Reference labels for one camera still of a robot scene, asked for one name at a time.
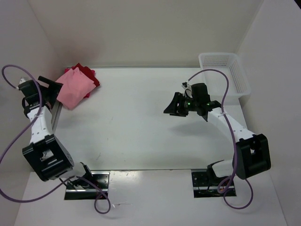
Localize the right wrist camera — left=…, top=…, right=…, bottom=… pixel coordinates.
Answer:
left=182, top=82, right=192, bottom=98

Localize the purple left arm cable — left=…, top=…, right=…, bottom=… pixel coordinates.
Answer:
left=0, top=65, right=111, bottom=214

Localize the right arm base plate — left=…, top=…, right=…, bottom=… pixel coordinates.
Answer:
left=191, top=169, right=226, bottom=198

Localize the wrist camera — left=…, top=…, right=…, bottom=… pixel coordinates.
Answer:
left=16, top=77, right=28, bottom=90
left=182, top=82, right=192, bottom=98

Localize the light pink t shirt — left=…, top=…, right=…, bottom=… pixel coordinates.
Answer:
left=56, top=68, right=96, bottom=110

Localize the white plastic basket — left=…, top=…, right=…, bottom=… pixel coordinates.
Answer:
left=198, top=52, right=251, bottom=98

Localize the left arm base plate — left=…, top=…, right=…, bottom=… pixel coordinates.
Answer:
left=64, top=170, right=110, bottom=200

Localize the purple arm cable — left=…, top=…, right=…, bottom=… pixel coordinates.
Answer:
left=0, top=65, right=111, bottom=214
left=187, top=68, right=254, bottom=210

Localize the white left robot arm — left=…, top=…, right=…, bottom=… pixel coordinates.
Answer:
left=18, top=76, right=95, bottom=189

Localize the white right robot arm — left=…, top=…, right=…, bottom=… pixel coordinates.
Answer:
left=164, top=83, right=271, bottom=185

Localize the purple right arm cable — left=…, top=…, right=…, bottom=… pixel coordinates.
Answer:
left=187, top=68, right=254, bottom=210

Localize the dark red t shirt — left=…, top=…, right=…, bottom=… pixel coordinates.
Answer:
left=69, top=63, right=100, bottom=100

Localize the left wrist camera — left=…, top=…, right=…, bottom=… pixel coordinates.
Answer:
left=16, top=77, right=28, bottom=90

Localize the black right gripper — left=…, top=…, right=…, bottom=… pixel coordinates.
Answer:
left=164, top=91, right=199, bottom=117

